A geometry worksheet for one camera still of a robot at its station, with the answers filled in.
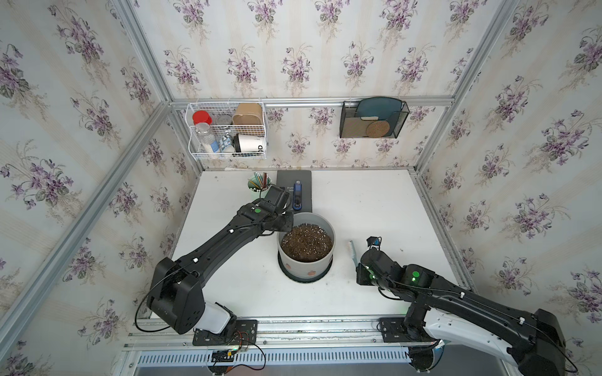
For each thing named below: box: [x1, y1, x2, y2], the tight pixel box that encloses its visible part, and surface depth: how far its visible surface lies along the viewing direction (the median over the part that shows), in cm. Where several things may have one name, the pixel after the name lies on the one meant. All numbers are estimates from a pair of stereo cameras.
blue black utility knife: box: [292, 180, 303, 212], surface depth 106 cm
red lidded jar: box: [192, 109, 213, 126], surface depth 93 cm
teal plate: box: [354, 96, 403, 137], surface depth 94 cm
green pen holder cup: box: [247, 174, 272, 200], surface depth 100 cm
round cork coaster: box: [366, 120, 390, 138], surface depth 100 cm
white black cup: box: [232, 133, 265, 153], surface depth 95 cm
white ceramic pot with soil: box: [277, 212, 337, 279], surface depth 84 cm
